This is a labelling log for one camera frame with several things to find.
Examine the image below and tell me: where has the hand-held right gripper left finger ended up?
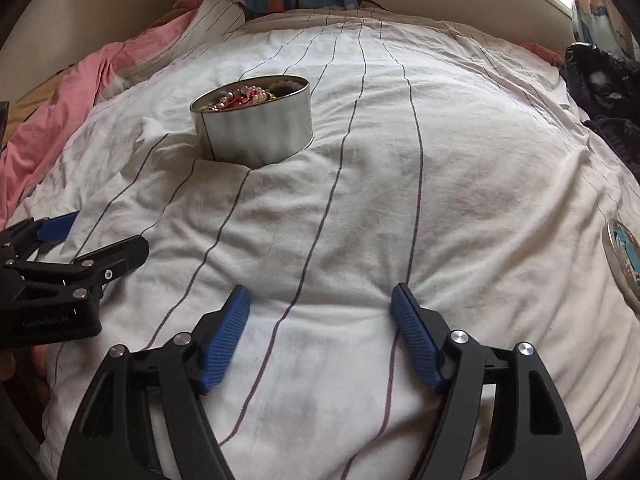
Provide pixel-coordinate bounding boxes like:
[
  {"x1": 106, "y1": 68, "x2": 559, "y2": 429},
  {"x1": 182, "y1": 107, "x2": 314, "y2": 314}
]
[{"x1": 56, "y1": 285, "x2": 252, "y2": 480}]

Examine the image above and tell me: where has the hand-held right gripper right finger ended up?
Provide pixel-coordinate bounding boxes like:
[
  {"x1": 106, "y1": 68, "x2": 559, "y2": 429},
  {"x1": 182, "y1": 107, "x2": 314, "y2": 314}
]
[{"x1": 391, "y1": 282, "x2": 588, "y2": 480}]

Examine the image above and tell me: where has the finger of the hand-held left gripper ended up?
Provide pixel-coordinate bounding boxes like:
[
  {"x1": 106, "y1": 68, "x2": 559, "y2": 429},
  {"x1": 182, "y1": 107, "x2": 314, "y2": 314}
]
[
  {"x1": 10, "y1": 234, "x2": 151, "y2": 303},
  {"x1": 0, "y1": 211, "x2": 81, "y2": 262}
]

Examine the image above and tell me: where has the round metal tin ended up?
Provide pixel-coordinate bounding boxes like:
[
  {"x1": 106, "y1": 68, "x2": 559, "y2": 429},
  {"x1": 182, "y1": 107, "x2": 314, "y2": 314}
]
[{"x1": 189, "y1": 75, "x2": 315, "y2": 167}]

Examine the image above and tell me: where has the white bead bracelet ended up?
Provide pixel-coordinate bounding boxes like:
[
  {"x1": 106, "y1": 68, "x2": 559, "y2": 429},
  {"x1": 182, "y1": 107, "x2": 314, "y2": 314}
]
[{"x1": 207, "y1": 79, "x2": 297, "y2": 112}]

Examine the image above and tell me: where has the red cord bracelet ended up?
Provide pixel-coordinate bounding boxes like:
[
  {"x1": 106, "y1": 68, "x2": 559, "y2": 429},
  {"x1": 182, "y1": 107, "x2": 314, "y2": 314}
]
[{"x1": 220, "y1": 89, "x2": 267, "y2": 109}]

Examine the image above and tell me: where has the brown cloth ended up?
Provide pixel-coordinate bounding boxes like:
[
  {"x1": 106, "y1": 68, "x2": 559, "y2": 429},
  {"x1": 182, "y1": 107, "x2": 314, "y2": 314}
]
[{"x1": 0, "y1": 67, "x2": 76, "y2": 151}]

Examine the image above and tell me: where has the pink blanket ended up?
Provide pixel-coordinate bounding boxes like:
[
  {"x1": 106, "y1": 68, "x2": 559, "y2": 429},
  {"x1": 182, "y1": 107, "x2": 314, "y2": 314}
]
[{"x1": 0, "y1": 0, "x2": 216, "y2": 231}]

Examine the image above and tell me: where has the white striped duvet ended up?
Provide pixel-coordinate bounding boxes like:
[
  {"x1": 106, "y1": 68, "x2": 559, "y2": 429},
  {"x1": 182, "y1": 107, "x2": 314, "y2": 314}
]
[{"x1": 37, "y1": 0, "x2": 640, "y2": 480}]

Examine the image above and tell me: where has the round printed tin lid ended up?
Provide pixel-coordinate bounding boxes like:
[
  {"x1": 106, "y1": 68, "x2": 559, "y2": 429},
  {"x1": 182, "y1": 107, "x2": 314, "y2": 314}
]
[{"x1": 601, "y1": 217, "x2": 640, "y2": 316}]

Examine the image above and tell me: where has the dark clothes pile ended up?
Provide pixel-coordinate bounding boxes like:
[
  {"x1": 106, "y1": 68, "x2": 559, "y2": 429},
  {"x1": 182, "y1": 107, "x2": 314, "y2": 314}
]
[{"x1": 559, "y1": 42, "x2": 640, "y2": 181}]

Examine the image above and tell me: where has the peach printed curtain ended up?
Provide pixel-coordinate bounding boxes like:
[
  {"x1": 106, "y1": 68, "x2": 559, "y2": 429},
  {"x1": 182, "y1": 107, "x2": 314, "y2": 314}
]
[{"x1": 570, "y1": 0, "x2": 640, "y2": 56}]

